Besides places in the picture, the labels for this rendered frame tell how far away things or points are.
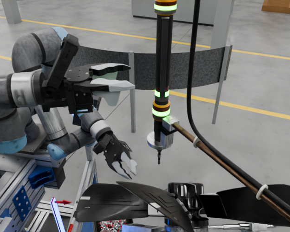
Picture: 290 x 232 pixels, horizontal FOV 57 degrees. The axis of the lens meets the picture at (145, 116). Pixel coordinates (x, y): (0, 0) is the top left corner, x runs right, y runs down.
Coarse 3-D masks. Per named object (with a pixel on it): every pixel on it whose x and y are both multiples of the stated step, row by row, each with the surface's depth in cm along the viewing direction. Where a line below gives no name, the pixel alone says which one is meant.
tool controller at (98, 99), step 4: (96, 96) 136; (96, 100) 134; (100, 100) 149; (96, 104) 135; (96, 108) 137; (76, 116) 139; (76, 120) 141; (80, 120) 141; (76, 124) 142; (80, 124) 142
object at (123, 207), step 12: (84, 192) 94; (96, 192) 93; (108, 192) 92; (120, 192) 92; (84, 204) 87; (96, 204) 87; (108, 204) 87; (120, 204) 87; (132, 204) 87; (144, 204) 88; (84, 216) 82; (96, 216) 82; (108, 216) 83; (120, 216) 83; (132, 216) 84; (144, 216) 84
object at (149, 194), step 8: (120, 184) 62; (128, 184) 65; (136, 184) 67; (136, 192) 61; (144, 192) 63; (152, 192) 67; (160, 192) 72; (168, 192) 78; (144, 200) 58; (152, 200) 61; (160, 200) 64; (168, 200) 69; (176, 200) 78; (160, 208) 58; (168, 208) 63; (176, 208) 69; (168, 216) 56; (176, 216) 61; (184, 216) 69; (184, 224) 59
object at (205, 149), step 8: (176, 128) 63; (192, 136) 60; (200, 144) 58; (208, 152) 56; (216, 160) 54; (224, 168) 53; (232, 168) 52; (240, 176) 50; (248, 184) 49; (256, 192) 48; (264, 200) 47; (272, 200) 46; (280, 208) 44; (288, 216) 43
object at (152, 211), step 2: (148, 204) 88; (148, 206) 88; (150, 206) 88; (148, 208) 87; (150, 208) 87; (152, 208) 87; (148, 210) 86; (150, 210) 86; (152, 210) 86; (154, 210) 86; (156, 210) 86; (148, 212) 86; (150, 212) 86; (152, 212) 86; (154, 212) 86; (156, 212) 86; (158, 212) 86; (148, 214) 85; (150, 214) 85; (152, 214) 85; (154, 214) 85; (156, 214) 85; (158, 214) 85; (160, 214) 85; (162, 214) 85
